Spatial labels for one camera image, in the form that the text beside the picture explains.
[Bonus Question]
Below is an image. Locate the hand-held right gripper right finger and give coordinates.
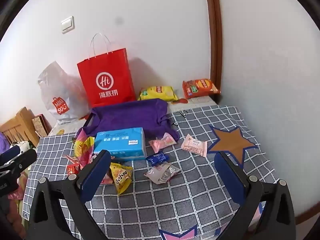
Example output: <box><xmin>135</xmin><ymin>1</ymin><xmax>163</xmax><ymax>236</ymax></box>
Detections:
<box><xmin>214</xmin><ymin>151</ymin><xmax>297</xmax><ymax>240</ymax></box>

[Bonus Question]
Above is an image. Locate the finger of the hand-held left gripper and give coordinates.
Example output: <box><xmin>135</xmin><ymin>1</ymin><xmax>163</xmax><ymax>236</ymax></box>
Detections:
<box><xmin>0</xmin><ymin>145</ymin><xmax>21</xmax><ymax>167</ymax></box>
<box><xmin>0</xmin><ymin>149</ymin><xmax>37</xmax><ymax>178</ymax></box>

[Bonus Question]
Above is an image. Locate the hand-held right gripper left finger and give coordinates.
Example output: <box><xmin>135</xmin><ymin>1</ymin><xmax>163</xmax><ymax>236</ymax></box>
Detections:
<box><xmin>25</xmin><ymin>149</ymin><xmax>112</xmax><ymax>240</ymax></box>

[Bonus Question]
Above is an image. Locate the pink yellow snack packet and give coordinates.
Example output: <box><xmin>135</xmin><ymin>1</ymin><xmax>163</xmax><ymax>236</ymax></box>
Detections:
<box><xmin>72</xmin><ymin>128</ymin><xmax>96</xmax><ymax>165</ymax></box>

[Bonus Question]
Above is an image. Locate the pink white snack packet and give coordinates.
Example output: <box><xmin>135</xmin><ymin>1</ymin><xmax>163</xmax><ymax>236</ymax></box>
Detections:
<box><xmin>180</xmin><ymin>134</ymin><xmax>208</xmax><ymax>158</ymax></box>

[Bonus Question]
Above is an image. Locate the small blue snack packet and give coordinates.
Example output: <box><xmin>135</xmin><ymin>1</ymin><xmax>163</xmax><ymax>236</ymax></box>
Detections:
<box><xmin>145</xmin><ymin>153</ymin><xmax>170</xmax><ymax>167</ymax></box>

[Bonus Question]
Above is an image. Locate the grey pink snack packet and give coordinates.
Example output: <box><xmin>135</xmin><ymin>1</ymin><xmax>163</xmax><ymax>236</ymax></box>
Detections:
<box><xmin>144</xmin><ymin>162</ymin><xmax>182</xmax><ymax>185</ymax></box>

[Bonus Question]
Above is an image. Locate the purple cloth covered tray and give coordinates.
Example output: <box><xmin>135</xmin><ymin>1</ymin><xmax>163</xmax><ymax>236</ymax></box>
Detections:
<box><xmin>76</xmin><ymin>99</ymin><xmax>181</xmax><ymax>143</ymax></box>

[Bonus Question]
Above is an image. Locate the pink twisted snack packet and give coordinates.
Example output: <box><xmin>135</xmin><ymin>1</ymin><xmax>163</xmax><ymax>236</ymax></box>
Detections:
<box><xmin>149</xmin><ymin>132</ymin><xmax>177</xmax><ymax>153</ymax></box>

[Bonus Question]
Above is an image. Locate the purple fabric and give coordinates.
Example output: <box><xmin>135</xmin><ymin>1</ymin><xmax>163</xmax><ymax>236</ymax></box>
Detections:
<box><xmin>0</xmin><ymin>132</ymin><xmax>10</xmax><ymax>153</ymax></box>

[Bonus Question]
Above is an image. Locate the white black spotted plush toy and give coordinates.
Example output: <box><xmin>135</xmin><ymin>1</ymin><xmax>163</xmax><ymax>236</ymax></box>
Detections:
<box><xmin>9</xmin><ymin>141</ymin><xmax>34</xmax><ymax>155</ymax></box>

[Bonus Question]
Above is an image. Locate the pink patterned cloth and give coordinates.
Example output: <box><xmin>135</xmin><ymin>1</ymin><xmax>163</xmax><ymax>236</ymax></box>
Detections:
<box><xmin>7</xmin><ymin>170</ymin><xmax>29</xmax><ymax>230</ymax></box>

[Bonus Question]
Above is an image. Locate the patterned cardboard box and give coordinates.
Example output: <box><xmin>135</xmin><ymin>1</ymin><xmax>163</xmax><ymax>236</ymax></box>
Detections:
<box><xmin>31</xmin><ymin>114</ymin><xmax>52</xmax><ymax>138</ymax></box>

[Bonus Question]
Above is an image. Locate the blue tissue pack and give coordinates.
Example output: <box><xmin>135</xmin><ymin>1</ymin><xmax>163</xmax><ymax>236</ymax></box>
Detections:
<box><xmin>93</xmin><ymin>127</ymin><xmax>147</xmax><ymax>161</ymax></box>

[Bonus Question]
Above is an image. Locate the translucent plastic shopping bag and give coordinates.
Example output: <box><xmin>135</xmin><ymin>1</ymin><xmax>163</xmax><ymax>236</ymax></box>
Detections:
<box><xmin>37</xmin><ymin>60</ymin><xmax>92</xmax><ymax>125</ymax></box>

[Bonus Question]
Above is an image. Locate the orange chip bag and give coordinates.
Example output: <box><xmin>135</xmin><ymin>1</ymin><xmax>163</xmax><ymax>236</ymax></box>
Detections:
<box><xmin>182</xmin><ymin>78</ymin><xmax>221</xmax><ymax>99</ymax></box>

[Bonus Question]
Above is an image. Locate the red paper bag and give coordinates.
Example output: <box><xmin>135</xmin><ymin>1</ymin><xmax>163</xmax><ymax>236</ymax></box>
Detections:
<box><xmin>77</xmin><ymin>32</ymin><xmax>137</xmax><ymax>108</ymax></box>

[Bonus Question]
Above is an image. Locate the yellow chip bag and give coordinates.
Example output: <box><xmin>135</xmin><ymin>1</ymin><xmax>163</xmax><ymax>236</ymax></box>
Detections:
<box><xmin>137</xmin><ymin>85</ymin><xmax>178</xmax><ymax>102</ymax></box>

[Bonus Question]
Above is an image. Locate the white light switch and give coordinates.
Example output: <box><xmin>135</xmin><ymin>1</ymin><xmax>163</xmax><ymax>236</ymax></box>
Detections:
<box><xmin>61</xmin><ymin>16</ymin><xmax>75</xmax><ymax>34</ymax></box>

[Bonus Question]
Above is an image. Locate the brown wooden door frame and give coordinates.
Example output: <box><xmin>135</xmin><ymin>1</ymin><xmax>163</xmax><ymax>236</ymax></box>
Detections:
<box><xmin>203</xmin><ymin>0</ymin><xmax>223</xmax><ymax>103</ymax></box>

